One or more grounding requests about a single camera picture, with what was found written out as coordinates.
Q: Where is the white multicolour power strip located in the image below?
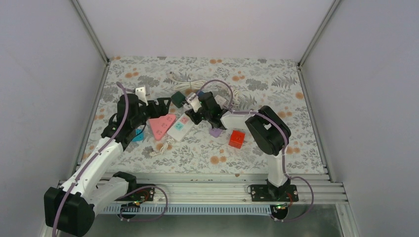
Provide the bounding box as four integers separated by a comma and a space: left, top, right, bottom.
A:
167, 114, 195, 142

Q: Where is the dark green cube adapter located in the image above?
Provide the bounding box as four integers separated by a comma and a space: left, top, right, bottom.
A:
171, 91, 186, 109

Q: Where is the red cube socket adapter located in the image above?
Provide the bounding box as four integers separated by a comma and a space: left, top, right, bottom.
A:
228, 130, 245, 149

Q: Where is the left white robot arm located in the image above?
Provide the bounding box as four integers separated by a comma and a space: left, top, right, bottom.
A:
43, 93, 171, 237

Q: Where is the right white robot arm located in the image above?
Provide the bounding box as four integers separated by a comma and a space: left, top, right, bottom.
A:
185, 92, 292, 201

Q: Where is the pink triangular power strip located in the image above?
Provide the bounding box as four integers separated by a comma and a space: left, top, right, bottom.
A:
148, 114, 176, 141

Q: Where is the purple power strip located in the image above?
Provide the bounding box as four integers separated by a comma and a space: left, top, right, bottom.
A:
209, 128, 223, 138

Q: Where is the cyan small socket adapter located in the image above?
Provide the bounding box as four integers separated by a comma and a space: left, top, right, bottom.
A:
132, 129, 144, 142

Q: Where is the floral patterned table mat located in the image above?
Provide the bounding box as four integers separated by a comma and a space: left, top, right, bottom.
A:
84, 56, 324, 174

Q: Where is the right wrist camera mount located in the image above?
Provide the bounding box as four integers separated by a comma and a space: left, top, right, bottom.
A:
183, 92, 201, 113

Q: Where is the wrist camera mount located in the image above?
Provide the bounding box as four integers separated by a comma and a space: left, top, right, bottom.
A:
134, 85, 148, 106
183, 92, 201, 113

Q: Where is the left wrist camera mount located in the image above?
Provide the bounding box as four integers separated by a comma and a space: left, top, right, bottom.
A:
134, 85, 148, 106

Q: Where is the coiled white power cable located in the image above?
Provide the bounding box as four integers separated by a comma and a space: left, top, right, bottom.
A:
168, 72, 208, 93

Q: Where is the white coiled cord bundle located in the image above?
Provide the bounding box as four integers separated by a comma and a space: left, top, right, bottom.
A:
222, 85, 245, 107

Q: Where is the braided white cable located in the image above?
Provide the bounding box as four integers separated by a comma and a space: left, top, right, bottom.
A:
149, 137, 177, 158

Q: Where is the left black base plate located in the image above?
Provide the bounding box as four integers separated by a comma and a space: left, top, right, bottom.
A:
118, 184, 155, 202

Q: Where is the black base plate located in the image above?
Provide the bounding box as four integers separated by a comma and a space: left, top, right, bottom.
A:
118, 184, 155, 202
247, 184, 299, 202

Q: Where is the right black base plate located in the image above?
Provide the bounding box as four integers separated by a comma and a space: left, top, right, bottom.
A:
247, 184, 299, 202

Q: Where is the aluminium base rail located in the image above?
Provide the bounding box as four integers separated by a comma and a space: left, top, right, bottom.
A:
138, 175, 348, 204

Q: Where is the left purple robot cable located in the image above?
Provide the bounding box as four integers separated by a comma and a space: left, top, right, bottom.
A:
51, 81, 131, 237

